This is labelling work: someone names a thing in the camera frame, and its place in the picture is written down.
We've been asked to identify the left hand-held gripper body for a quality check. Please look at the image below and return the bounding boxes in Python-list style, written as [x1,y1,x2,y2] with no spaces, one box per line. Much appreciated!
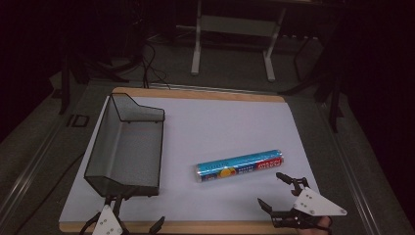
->
[79,204,132,235]

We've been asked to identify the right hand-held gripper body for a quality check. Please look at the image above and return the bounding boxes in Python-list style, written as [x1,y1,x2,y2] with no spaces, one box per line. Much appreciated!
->
[270,177,348,231]

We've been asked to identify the blue and red foil roll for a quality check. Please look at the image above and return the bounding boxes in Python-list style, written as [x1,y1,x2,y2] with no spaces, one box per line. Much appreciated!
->
[195,149,285,183]

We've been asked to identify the black wire mesh basket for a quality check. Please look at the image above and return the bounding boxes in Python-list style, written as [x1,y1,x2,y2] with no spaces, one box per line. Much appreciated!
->
[83,92,166,198]

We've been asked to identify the person's right hand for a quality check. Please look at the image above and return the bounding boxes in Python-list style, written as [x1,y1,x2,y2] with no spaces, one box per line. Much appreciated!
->
[295,215,334,235]

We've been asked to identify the black metal stand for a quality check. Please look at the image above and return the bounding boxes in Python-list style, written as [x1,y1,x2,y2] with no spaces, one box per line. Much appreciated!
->
[327,62,345,133]

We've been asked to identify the white table mat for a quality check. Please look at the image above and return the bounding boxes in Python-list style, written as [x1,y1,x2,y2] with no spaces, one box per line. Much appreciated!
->
[59,95,321,224]

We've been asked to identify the white metal stand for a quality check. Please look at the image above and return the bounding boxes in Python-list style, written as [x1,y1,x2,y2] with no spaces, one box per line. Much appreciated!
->
[190,0,289,83]

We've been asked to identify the thin black cable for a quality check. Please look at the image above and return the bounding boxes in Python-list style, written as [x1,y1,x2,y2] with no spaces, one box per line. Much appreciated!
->
[13,150,86,235]

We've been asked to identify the black floor bracket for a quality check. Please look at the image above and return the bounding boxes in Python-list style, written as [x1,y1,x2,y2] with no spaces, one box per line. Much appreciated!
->
[66,114,90,129]

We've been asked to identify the black cables on floor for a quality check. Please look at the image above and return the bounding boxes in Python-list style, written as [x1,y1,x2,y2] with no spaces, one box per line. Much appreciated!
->
[136,38,171,90]

